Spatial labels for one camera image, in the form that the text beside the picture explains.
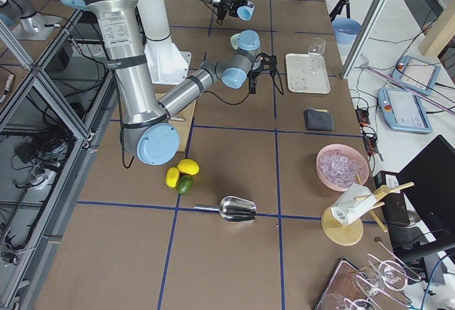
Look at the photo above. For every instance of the light blue cup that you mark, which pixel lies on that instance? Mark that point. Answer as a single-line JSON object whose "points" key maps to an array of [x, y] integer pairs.
{"points": [[245, 12]]}

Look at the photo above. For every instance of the green bowl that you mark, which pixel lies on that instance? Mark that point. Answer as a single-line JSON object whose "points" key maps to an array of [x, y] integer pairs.
{"points": [[234, 41]]}

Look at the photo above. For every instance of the blue bowl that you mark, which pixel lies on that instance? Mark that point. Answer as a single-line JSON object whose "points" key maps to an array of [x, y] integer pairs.
{"points": [[345, 30]]}

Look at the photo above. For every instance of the pink bowl of ice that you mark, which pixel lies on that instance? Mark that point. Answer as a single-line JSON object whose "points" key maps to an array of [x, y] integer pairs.
{"points": [[339, 166]]}

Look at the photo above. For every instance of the metal ice scoop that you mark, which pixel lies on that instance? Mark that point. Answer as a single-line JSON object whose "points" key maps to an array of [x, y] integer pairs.
{"points": [[233, 209]]}

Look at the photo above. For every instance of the cream bear tray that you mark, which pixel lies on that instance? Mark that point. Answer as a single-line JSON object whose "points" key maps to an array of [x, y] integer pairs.
{"points": [[306, 74]]}

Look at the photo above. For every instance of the clear wine glass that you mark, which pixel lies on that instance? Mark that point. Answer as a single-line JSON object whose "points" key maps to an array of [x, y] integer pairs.
{"points": [[315, 54]]}

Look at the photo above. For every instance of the wooden cutting board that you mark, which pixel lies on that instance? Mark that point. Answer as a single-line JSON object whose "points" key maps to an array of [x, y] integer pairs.
{"points": [[183, 128]]}

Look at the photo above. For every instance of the yellow lemon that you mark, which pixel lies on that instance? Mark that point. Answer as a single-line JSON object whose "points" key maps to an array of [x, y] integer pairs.
{"points": [[172, 177], [188, 166]]}

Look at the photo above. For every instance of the green lime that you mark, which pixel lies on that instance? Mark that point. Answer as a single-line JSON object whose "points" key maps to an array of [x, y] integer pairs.
{"points": [[184, 184]]}

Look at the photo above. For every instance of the blue teach pendant near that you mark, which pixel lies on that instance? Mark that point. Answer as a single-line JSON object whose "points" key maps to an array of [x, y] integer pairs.
{"points": [[403, 111]]}

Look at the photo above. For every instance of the blue teach pendant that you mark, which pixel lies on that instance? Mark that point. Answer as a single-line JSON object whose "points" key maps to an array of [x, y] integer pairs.
{"points": [[403, 111], [416, 74]]}

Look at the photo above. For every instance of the blue teach pendant far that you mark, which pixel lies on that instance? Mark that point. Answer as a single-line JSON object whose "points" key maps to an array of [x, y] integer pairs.
{"points": [[416, 74]]}

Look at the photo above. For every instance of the wooden stand with white box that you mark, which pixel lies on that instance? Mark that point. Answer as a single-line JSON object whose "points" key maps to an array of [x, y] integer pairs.
{"points": [[341, 222]]}

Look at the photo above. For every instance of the black monitor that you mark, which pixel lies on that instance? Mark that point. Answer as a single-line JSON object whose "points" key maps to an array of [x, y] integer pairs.
{"points": [[432, 195]]}

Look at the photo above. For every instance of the upside-down glasses on tray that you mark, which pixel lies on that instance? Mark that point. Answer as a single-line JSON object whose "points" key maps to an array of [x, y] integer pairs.
{"points": [[379, 285]]}

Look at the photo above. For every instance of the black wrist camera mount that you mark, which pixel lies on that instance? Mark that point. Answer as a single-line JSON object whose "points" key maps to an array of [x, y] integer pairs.
{"points": [[268, 63]]}

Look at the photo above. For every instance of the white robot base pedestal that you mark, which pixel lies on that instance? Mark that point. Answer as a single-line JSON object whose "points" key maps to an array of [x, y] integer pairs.
{"points": [[166, 63]]}

